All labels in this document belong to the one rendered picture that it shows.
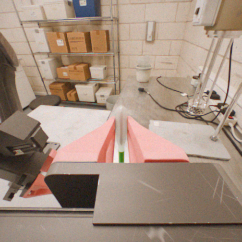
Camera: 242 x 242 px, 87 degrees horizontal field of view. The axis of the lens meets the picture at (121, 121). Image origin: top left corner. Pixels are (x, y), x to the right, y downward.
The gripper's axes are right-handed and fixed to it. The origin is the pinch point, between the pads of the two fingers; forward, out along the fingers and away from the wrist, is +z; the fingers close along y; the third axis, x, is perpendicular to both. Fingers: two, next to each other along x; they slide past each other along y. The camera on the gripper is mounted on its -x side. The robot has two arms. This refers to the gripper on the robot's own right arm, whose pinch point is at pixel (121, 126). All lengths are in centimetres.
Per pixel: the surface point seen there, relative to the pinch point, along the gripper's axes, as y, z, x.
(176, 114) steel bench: -31, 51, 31
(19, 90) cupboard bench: 193, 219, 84
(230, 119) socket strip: -52, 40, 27
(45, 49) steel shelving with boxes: 127, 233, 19
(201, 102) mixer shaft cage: -28.5, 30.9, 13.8
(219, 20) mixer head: -23.2, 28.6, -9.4
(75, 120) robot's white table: 25, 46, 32
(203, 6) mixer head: -19.2, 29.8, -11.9
